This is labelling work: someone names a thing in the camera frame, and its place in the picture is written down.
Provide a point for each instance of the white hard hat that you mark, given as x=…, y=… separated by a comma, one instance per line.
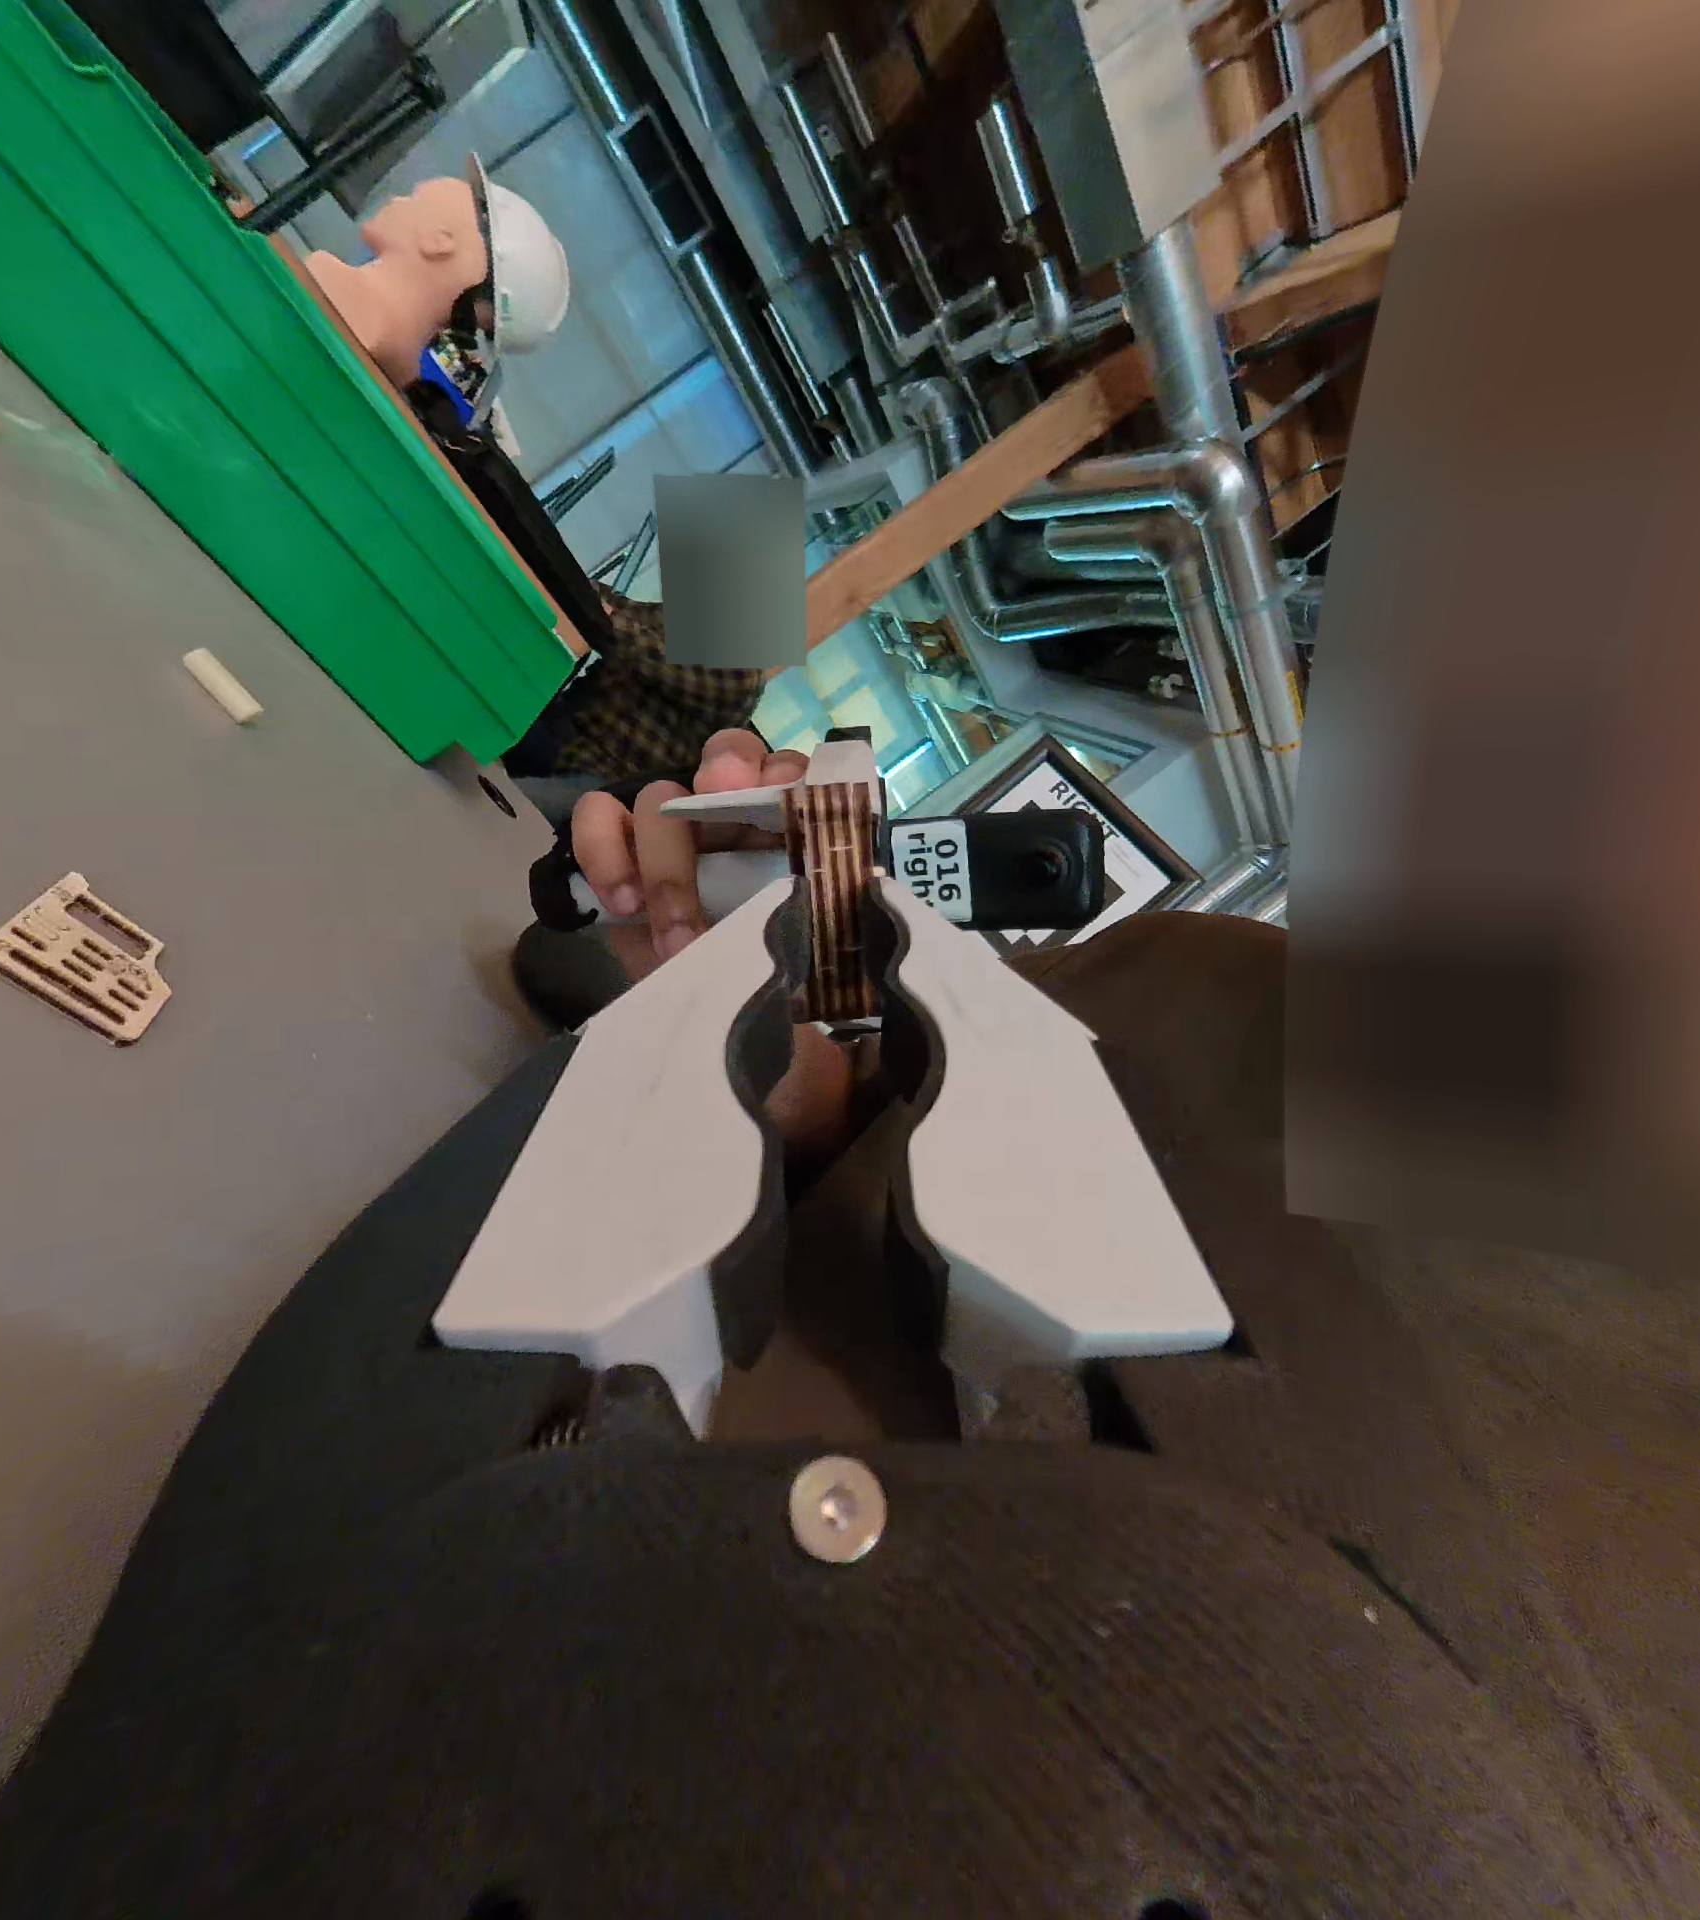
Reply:
x=528, y=263

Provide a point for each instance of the metal ventilation pipes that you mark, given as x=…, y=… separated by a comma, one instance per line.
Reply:
x=1211, y=495

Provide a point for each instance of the wooden beam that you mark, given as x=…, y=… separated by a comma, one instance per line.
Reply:
x=970, y=495

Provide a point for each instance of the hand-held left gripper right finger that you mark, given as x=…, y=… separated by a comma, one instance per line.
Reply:
x=1045, y=1170

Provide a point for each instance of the person's right hand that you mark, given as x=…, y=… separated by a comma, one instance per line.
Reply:
x=640, y=871

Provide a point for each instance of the mannequin head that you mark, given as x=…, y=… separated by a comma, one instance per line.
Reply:
x=409, y=263

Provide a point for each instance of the framed black-white poster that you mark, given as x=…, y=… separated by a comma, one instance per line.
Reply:
x=1075, y=789

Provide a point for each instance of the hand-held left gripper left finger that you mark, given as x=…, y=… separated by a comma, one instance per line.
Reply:
x=611, y=1170

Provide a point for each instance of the green plastic bin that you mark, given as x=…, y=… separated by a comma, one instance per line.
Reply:
x=190, y=375

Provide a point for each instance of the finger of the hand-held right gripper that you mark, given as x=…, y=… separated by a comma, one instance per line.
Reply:
x=842, y=768

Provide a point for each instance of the grey desk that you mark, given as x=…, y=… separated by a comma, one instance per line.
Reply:
x=114, y=1200

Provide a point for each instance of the small white stick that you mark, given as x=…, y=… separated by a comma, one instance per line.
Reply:
x=223, y=686

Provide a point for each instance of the layered wooden gear wheel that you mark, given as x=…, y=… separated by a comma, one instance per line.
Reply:
x=831, y=901

